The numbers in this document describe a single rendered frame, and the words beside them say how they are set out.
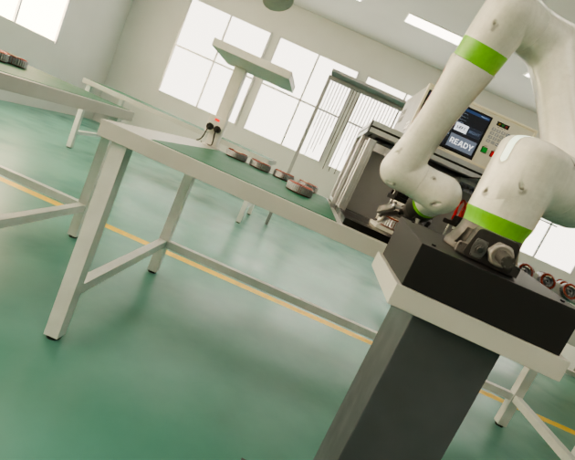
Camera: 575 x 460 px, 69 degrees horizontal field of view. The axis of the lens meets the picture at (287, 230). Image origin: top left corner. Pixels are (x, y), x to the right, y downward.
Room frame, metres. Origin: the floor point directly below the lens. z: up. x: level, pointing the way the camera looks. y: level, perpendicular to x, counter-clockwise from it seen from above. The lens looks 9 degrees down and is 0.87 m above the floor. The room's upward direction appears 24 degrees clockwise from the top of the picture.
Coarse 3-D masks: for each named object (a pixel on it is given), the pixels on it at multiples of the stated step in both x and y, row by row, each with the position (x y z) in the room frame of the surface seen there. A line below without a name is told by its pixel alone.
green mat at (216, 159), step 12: (168, 144) 1.32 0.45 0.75; (180, 144) 1.51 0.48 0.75; (192, 156) 1.28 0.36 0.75; (204, 156) 1.48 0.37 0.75; (216, 156) 1.72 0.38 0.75; (228, 156) 2.05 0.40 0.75; (216, 168) 1.26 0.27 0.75; (228, 168) 1.43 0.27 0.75; (240, 168) 1.65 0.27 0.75; (252, 168) 1.96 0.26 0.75; (252, 180) 1.38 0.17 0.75; (264, 180) 1.59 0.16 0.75; (276, 180) 1.87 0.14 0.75; (276, 192) 1.34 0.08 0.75; (288, 192) 1.55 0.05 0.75; (300, 204) 1.28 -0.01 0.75; (312, 204) 1.46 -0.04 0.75; (324, 204) 1.70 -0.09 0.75; (324, 216) 1.27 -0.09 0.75
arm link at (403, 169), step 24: (456, 72) 1.07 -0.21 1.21; (480, 72) 1.05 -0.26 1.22; (432, 96) 1.11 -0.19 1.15; (456, 96) 1.08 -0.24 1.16; (432, 120) 1.11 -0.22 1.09; (456, 120) 1.12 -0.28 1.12; (408, 144) 1.14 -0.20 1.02; (432, 144) 1.13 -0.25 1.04; (384, 168) 1.17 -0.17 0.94; (408, 168) 1.14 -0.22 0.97; (408, 192) 1.16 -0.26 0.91
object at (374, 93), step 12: (336, 72) 4.85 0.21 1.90; (348, 84) 5.09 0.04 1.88; (360, 84) 4.91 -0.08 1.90; (348, 96) 5.10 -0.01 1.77; (372, 96) 5.09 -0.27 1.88; (384, 96) 4.95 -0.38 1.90; (360, 108) 5.10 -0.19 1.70; (396, 108) 5.09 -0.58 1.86; (312, 120) 5.08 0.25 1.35; (324, 132) 5.10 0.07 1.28; (300, 144) 5.08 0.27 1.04; (312, 144) 5.10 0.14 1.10; (288, 168) 5.08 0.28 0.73; (336, 168) 5.10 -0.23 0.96
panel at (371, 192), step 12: (384, 144) 1.76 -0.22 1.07; (372, 156) 1.76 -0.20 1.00; (384, 156) 1.76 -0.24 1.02; (372, 168) 1.76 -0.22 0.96; (360, 180) 1.76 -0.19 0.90; (372, 180) 1.76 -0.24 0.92; (360, 192) 1.76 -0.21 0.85; (372, 192) 1.76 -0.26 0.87; (384, 192) 1.76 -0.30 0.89; (348, 204) 1.76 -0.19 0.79; (360, 204) 1.76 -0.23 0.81; (372, 204) 1.76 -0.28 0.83; (372, 216) 1.76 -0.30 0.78; (444, 216) 1.76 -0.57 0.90; (432, 228) 1.76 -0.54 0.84; (444, 228) 1.76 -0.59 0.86
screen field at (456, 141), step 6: (450, 138) 1.64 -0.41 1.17; (456, 138) 1.64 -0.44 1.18; (462, 138) 1.64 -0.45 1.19; (450, 144) 1.64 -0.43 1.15; (456, 144) 1.64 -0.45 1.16; (462, 144) 1.64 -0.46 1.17; (468, 144) 1.64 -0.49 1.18; (474, 144) 1.64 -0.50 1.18; (462, 150) 1.64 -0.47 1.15; (468, 150) 1.64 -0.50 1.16
